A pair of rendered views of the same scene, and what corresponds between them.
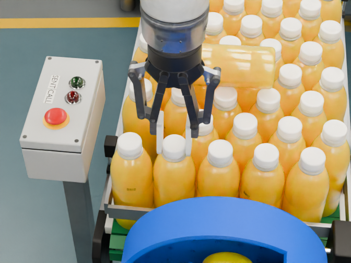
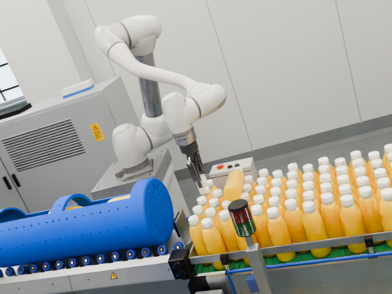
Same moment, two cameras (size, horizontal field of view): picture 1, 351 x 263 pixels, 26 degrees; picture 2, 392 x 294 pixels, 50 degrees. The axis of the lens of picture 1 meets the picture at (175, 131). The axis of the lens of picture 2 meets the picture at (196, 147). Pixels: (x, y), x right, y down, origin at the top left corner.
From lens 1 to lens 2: 2.00 m
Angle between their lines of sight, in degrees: 85
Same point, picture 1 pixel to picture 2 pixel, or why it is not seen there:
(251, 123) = (211, 202)
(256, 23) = (273, 190)
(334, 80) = not seen: hidden behind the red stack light
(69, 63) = (248, 161)
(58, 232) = not seen: outside the picture
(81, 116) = (221, 171)
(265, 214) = (140, 189)
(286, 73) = not seen: hidden behind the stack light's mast
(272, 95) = (226, 203)
